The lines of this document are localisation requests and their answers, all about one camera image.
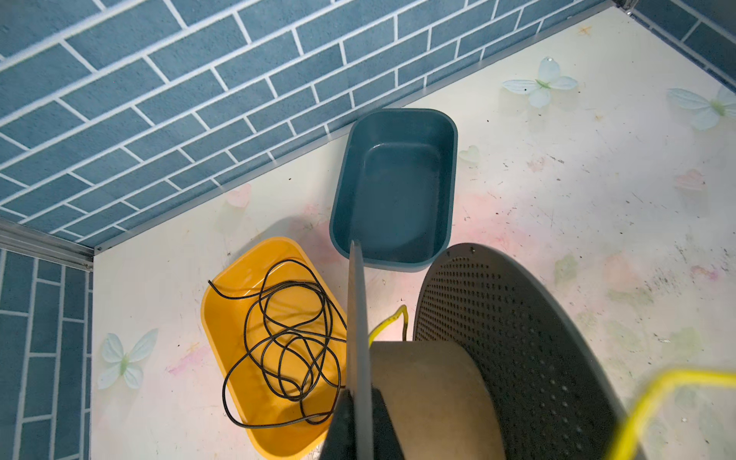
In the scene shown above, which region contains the yellow plastic bin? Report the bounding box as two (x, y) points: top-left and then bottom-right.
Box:
(201, 237), (347, 459)

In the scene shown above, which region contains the grey cable spool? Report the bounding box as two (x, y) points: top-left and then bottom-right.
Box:
(344, 243), (626, 459)

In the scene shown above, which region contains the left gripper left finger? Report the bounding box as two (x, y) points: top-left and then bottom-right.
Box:
(319, 389), (356, 460)

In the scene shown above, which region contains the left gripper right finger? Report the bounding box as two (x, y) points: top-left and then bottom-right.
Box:
(371, 387), (404, 460)

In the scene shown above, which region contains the teal plastic bin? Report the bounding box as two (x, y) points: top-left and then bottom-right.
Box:
(329, 108), (458, 272)

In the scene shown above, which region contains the black cable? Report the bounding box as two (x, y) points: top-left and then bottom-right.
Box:
(208, 258), (349, 429)

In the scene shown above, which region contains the yellow cable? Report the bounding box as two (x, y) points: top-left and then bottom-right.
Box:
(367, 304), (736, 460)

